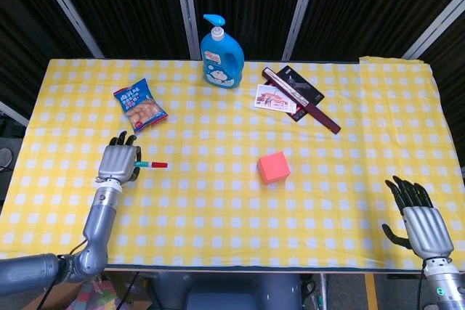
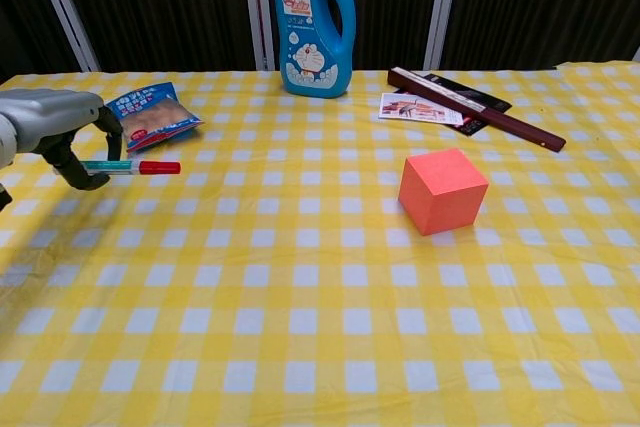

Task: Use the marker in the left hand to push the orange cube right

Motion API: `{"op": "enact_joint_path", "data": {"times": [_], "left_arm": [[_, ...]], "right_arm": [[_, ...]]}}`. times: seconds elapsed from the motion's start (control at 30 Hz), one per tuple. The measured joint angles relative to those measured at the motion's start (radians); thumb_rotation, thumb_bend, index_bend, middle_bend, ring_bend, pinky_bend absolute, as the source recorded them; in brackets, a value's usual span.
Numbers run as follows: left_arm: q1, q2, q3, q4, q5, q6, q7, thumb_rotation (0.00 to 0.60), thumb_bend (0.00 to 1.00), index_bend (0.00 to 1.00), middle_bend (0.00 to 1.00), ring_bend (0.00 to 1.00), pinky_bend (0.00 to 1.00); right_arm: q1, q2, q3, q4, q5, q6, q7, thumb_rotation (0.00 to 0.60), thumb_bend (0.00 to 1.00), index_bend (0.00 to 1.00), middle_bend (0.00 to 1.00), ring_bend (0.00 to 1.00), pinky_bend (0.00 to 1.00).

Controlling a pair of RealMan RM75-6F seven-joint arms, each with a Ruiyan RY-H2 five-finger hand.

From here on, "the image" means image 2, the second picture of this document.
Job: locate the black card sleeve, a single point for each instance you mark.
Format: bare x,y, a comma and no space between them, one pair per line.
487,99

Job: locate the red cap white marker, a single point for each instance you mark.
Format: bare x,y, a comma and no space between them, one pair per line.
155,167

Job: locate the pink cube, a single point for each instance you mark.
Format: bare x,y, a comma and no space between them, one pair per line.
440,197

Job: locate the white picture postcard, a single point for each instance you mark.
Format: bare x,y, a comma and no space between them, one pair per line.
400,109

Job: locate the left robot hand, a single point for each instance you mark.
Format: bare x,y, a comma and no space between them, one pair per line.
45,117

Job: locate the blue snack bag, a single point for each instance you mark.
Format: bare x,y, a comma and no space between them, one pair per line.
155,117

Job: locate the black pleated curtain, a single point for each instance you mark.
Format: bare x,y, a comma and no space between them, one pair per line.
165,7

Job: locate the yellow checked tablecloth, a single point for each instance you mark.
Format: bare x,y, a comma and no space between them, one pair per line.
350,297

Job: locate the blue detergent bottle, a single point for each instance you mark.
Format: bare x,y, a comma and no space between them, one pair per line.
305,22

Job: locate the dark red folded fan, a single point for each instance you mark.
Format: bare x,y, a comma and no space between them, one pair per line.
500,119

